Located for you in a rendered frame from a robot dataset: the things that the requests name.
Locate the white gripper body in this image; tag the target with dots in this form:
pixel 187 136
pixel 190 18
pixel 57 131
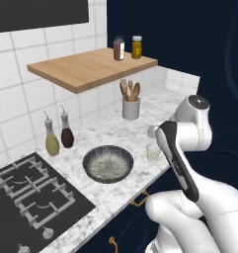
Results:
pixel 153 131

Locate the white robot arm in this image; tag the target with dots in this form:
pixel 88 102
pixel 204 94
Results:
pixel 222 210

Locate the glass of lemonade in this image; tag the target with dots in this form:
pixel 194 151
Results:
pixel 153 153

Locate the grey speckled ice bowl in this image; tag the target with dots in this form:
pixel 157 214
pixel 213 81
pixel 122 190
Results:
pixel 95 164

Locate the navy fridge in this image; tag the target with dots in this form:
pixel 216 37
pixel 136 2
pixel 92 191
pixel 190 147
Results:
pixel 176 39

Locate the white utensil pot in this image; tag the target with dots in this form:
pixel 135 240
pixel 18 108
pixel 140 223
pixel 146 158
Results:
pixel 130 110

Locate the wooden spoon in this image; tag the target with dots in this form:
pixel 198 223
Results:
pixel 136 89

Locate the wooden spatula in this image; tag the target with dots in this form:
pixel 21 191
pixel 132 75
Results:
pixel 124 89

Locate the yellow spice jar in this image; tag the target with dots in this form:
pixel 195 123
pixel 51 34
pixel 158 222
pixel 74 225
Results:
pixel 136 48

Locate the dark vinegar bottle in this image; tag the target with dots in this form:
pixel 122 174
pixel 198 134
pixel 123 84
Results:
pixel 67 136

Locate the brown spice jar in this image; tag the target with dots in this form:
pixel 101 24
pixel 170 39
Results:
pixel 118 48

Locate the navy base cabinet front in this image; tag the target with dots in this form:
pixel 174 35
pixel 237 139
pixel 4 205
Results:
pixel 130 224

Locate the yellow oil bottle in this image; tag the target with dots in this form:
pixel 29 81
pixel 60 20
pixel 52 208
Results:
pixel 52 143

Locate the silver hob knob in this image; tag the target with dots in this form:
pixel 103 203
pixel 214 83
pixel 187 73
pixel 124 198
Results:
pixel 47 233
pixel 23 249

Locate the black gas hob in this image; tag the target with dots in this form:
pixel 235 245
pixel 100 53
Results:
pixel 12 214

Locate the dark range hood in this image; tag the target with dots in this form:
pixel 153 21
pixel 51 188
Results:
pixel 38 13

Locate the wooden wall shelf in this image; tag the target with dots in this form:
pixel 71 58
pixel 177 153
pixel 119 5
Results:
pixel 87 67

